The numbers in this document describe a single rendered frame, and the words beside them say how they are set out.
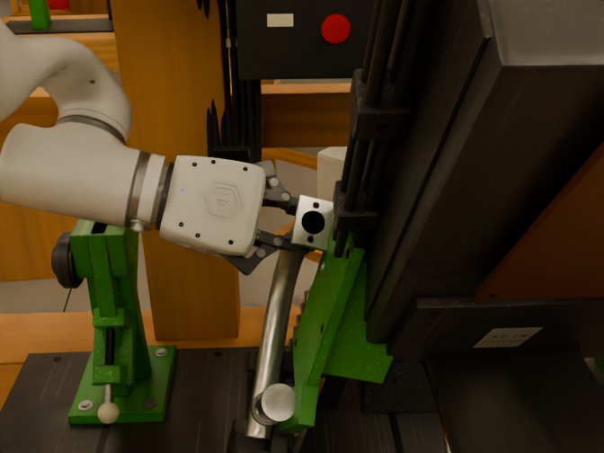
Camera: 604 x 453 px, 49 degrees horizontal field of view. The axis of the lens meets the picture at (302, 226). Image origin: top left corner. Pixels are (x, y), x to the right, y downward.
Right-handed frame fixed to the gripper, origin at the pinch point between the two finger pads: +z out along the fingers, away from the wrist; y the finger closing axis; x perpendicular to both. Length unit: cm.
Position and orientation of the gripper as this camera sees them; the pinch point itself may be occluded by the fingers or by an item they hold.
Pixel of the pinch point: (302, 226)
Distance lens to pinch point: 73.4
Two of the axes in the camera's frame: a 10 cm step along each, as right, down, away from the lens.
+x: -2.2, 2.5, 9.4
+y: 1.6, -9.5, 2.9
